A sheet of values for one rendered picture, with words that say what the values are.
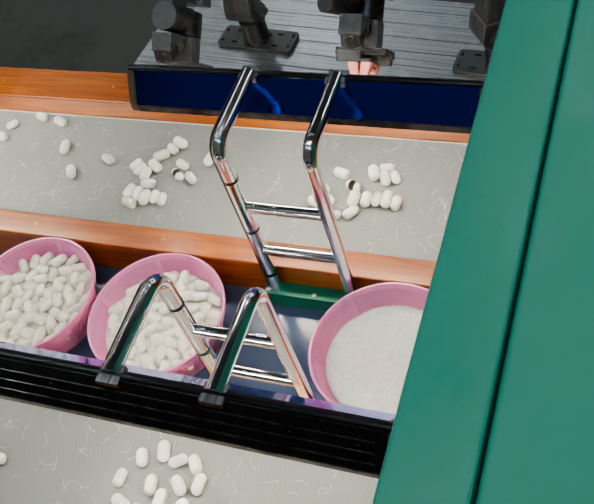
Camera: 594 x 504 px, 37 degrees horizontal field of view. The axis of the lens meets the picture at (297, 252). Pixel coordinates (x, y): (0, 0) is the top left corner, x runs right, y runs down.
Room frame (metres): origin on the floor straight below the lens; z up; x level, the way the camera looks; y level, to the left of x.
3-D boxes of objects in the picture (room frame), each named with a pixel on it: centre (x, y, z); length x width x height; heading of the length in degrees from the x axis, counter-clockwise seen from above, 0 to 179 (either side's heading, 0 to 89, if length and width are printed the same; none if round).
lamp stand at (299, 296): (1.03, -0.05, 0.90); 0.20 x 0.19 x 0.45; 56
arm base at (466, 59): (1.39, -0.56, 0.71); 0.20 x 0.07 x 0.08; 50
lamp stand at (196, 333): (0.70, 0.18, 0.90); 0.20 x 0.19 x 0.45; 56
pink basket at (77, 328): (1.18, 0.51, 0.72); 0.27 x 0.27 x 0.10
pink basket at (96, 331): (1.02, 0.28, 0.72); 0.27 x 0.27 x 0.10
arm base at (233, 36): (1.77, -0.10, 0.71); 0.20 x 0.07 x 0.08; 50
